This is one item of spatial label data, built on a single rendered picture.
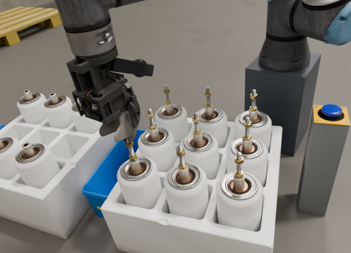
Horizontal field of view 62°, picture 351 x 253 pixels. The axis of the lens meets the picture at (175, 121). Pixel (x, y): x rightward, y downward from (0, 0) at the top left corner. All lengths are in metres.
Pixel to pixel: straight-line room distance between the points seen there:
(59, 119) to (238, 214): 0.68
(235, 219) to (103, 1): 0.47
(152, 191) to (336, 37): 0.55
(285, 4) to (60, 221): 0.84
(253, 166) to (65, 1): 0.49
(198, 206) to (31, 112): 0.70
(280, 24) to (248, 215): 0.53
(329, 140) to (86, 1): 0.57
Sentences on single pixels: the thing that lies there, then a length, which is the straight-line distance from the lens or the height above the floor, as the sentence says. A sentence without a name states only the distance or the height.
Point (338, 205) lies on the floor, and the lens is 0.97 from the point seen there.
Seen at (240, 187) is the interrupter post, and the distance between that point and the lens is 0.61.
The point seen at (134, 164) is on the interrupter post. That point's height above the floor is 0.28.
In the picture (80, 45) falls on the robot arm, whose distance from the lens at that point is 0.49.
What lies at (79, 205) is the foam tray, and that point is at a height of 0.05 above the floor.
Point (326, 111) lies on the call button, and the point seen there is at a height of 0.33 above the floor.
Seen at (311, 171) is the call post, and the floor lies 0.16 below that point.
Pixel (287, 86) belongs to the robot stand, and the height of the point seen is 0.26.
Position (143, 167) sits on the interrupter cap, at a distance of 0.69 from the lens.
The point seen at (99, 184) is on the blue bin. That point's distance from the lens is 0.95.
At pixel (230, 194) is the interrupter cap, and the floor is 0.25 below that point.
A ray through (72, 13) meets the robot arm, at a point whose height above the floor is 0.62.
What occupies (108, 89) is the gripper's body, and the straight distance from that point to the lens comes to 0.52.
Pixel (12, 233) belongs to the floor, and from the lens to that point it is 1.06.
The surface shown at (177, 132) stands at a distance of 0.84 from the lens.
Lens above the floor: 0.72
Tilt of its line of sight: 35 degrees down
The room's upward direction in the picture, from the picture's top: 9 degrees counter-clockwise
